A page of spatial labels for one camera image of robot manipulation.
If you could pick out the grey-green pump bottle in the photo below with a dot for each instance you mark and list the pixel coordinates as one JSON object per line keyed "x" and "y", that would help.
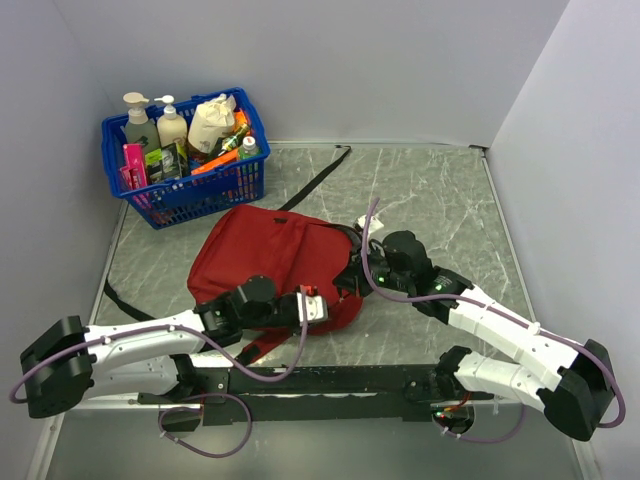
{"x": 139, "y": 129}

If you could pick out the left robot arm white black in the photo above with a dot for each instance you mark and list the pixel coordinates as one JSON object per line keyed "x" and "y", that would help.
{"x": 72, "y": 362}

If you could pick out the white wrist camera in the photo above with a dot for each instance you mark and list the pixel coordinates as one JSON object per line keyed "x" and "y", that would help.
{"x": 375, "y": 224}
{"x": 312, "y": 309}

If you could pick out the green glass bottle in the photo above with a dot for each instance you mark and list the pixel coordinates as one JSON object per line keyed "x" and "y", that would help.
{"x": 235, "y": 139}

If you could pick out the dark green box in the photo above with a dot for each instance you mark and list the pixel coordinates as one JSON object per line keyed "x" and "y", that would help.
{"x": 167, "y": 163}

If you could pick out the cream pump bottle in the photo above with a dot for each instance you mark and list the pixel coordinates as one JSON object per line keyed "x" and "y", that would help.
{"x": 171, "y": 126}

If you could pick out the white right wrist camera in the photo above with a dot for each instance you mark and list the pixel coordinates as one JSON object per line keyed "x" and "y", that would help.
{"x": 375, "y": 224}

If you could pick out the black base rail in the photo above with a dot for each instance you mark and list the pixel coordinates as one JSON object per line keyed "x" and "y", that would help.
{"x": 408, "y": 392}

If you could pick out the red backpack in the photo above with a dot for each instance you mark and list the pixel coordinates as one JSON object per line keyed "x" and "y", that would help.
{"x": 289, "y": 248}

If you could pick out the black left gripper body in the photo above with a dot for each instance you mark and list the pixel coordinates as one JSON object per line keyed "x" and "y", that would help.
{"x": 280, "y": 314}

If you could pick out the beige cloth bag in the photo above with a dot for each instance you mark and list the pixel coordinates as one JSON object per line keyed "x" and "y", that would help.
{"x": 212, "y": 120}

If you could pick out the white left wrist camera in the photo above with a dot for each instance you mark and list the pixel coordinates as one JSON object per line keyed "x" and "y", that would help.
{"x": 312, "y": 309}

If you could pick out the pink box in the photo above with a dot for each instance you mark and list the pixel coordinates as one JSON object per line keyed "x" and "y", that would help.
{"x": 134, "y": 172}

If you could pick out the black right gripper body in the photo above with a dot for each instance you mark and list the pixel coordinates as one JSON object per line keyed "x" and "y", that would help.
{"x": 381, "y": 269}

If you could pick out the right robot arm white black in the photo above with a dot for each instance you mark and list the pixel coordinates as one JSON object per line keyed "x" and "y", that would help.
{"x": 572, "y": 384}

